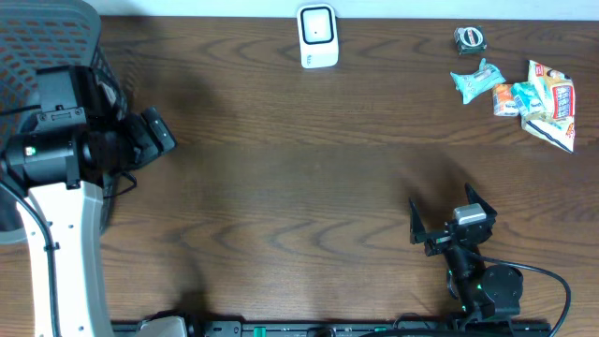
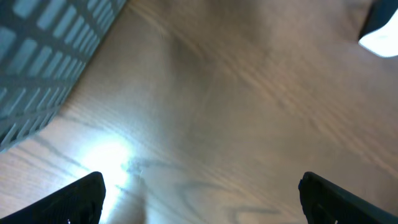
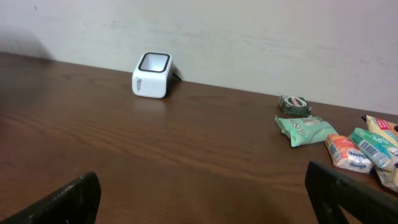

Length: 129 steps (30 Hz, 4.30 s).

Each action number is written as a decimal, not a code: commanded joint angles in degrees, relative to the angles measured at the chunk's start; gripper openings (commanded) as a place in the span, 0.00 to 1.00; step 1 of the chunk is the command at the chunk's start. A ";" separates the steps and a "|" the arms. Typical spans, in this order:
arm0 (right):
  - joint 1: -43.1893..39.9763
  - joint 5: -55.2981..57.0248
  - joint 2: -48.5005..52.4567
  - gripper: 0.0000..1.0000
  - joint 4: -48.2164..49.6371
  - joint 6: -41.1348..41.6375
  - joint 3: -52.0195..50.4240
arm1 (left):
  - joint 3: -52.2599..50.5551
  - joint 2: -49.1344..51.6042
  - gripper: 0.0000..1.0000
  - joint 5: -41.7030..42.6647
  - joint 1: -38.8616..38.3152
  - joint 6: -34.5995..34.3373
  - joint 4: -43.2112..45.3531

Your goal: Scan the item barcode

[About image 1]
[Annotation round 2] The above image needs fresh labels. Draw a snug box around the grey plastic mesh basket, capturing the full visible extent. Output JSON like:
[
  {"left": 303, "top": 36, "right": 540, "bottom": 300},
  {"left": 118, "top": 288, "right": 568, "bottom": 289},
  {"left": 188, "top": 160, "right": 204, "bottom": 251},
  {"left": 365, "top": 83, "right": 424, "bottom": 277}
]
[{"left": 0, "top": 0, "right": 128, "bottom": 245}]

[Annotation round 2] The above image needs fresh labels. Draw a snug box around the orange small snack packet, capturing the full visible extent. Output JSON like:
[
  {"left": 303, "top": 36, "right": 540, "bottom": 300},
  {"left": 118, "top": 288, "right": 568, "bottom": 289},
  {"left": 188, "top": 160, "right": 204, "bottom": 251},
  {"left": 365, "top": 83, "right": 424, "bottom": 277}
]
[{"left": 492, "top": 84, "right": 519, "bottom": 117}]

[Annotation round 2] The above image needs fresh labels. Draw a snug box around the small teal tissue pack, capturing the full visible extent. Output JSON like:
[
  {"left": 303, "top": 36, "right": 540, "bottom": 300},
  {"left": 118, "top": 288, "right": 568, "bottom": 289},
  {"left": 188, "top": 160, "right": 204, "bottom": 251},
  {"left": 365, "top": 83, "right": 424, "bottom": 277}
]
[{"left": 511, "top": 81, "right": 545, "bottom": 118}]

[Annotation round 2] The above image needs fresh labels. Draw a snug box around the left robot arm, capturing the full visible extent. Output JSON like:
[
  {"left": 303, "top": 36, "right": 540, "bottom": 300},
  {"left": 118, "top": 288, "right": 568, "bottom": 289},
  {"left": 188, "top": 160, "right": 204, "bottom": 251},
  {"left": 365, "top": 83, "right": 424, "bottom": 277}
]
[{"left": 1, "top": 66, "right": 177, "bottom": 336}]

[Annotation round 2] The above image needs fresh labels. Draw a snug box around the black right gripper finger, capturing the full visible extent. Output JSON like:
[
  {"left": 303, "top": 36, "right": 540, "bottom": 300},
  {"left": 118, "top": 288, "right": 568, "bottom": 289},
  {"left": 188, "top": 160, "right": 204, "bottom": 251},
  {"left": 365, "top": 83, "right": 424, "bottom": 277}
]
[
  {"left": 409, "top": 199, "right": 427, "bottom": 244},
  {"left": 464, "top": 183, "right": 496, "bottom": 217}
]

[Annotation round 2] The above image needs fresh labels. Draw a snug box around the white barcode scanner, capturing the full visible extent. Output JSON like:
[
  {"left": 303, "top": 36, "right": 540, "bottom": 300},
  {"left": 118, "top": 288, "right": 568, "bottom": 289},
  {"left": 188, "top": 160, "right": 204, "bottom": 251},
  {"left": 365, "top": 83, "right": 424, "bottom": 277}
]
[{"left": 296, "top": 4, "right": 340, "bottom": 69}]

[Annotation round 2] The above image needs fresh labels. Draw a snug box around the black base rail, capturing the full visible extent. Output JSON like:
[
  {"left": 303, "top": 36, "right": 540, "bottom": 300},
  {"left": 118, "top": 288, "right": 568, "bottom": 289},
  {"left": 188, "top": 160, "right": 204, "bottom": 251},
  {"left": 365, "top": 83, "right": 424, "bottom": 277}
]
[{"left": 188, "top": 315, "right": 551, "bottom": 337}]

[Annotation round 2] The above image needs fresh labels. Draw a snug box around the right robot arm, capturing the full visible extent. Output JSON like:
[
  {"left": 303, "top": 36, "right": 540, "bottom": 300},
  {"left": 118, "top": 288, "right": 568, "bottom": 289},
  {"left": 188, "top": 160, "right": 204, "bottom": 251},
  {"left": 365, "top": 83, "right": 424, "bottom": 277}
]
[{"left": 409, "top": 184, "right": 523, "bottom": 321}]

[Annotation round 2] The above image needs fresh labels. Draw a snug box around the large white snack bag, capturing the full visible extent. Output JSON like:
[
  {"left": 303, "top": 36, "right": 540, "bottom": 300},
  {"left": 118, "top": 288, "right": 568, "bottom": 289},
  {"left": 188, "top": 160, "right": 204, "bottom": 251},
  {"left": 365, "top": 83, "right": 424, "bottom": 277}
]
[{"left": 521, "top": 60, "right": 576, "bottom": 153}]

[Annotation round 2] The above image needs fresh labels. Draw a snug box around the teal snack packet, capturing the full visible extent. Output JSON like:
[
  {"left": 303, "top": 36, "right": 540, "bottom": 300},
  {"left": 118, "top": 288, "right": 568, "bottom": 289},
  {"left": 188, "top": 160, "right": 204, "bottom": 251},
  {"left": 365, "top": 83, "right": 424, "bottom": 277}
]
[{"left": 450, "top": 58, "right": 505, "bottom": 105}]

